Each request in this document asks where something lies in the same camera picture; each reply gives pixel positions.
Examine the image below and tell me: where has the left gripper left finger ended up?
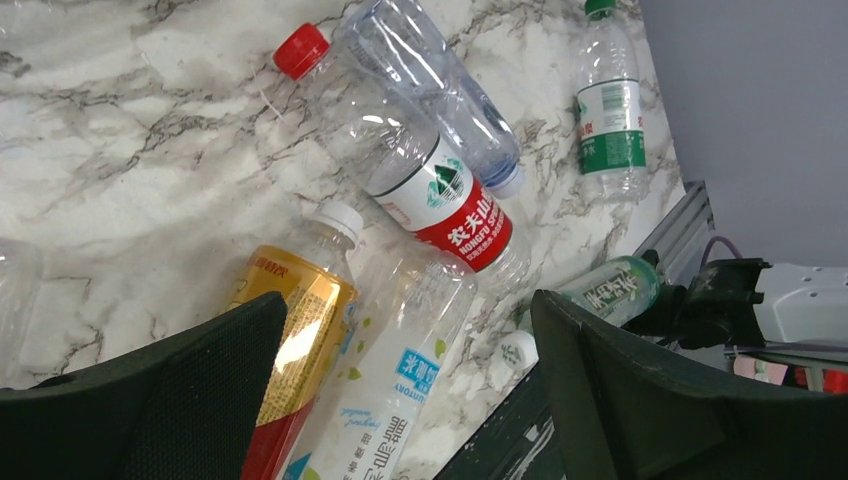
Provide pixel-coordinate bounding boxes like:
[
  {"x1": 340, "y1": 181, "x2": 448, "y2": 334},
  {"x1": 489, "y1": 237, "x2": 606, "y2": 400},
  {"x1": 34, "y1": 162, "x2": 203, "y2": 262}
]
[{"x1": 1, "y1": 292, "x2": 287, "y2": 479}]

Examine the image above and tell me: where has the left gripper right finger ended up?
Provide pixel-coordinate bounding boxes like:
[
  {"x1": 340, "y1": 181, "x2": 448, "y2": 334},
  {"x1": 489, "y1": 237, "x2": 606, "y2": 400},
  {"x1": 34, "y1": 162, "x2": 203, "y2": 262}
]
[{"x1": 531, "y1": 290, "x2": 847, "y2": 479}]

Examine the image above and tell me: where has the gold red label bottle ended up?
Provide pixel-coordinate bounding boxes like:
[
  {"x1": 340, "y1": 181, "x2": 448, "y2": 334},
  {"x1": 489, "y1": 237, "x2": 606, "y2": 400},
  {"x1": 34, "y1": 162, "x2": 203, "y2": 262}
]
[{"x1": 229, "y1": 201, "x2": 363, "y2": 479}]

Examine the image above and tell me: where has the blue green label bottle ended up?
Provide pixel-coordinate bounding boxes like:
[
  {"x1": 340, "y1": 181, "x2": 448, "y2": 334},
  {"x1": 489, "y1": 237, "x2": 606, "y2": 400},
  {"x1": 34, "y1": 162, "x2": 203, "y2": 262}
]
[{"x1": 1, "y1": 237, "x2": 43, "y2": 388}]

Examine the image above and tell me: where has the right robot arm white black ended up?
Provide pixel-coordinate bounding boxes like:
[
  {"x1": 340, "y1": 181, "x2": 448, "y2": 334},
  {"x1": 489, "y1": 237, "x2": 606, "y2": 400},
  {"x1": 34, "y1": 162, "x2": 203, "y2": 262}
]
[{"x1": 623, "y1": 258, "x2": 847, "y2": 371}]

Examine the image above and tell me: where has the white loose bottle cap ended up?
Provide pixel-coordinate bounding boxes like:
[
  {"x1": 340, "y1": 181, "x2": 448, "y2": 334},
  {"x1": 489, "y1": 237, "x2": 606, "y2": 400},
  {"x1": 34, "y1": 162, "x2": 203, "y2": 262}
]
[{"x1": 497, "y1": 330, "x2": 539, "y2": 372}]

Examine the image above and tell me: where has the green tinted bottle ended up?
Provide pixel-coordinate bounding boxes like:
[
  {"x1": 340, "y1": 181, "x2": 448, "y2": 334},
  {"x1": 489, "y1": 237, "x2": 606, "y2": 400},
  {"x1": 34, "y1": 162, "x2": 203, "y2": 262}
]
[{"x1": 556, "y1": 256, "x2": 662, "y2": 327}]

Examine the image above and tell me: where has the white suntory label bottle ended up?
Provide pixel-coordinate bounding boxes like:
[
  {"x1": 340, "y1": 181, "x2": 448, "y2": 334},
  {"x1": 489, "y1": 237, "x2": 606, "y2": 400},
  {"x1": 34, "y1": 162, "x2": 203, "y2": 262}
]
[{"x1": 276, "y1": 241, "x2": 477, "y2": 479}]

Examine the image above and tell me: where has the green white label bottle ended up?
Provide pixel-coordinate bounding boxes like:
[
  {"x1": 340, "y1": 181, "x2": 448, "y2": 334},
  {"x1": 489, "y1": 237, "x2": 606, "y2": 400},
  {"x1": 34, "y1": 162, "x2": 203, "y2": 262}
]
[{"x1": 575, "y1": 0, "x2": 648, "y2": 203}]

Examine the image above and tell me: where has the red nongfu label bottle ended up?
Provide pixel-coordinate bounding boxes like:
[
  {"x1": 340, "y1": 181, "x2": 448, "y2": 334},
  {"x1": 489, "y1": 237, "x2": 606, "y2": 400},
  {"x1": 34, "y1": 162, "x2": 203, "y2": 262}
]
[{"x1": 273, "y1": 23, "x2": 531, "y2": 292}]

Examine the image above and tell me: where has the clear blue tinted bottle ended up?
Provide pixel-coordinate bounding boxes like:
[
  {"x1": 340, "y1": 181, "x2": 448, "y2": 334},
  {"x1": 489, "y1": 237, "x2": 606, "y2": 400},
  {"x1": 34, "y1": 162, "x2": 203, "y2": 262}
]
[{"x1": 333, "y1": 1, "x2": 526, "y2": 199}]

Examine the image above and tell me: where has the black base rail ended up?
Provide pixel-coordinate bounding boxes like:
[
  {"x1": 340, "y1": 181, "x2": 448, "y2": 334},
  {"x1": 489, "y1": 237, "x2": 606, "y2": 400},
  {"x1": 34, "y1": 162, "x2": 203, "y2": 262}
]
[{"x1": 436, "y1": 366, "x2": 565, "y2": 480}]

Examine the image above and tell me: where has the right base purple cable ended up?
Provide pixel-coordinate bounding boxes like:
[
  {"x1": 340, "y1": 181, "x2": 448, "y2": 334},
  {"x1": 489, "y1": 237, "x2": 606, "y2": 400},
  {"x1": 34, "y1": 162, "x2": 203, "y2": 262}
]
[{"x1": 698, "y1": 235, "x2": 747, "y2": 266}]

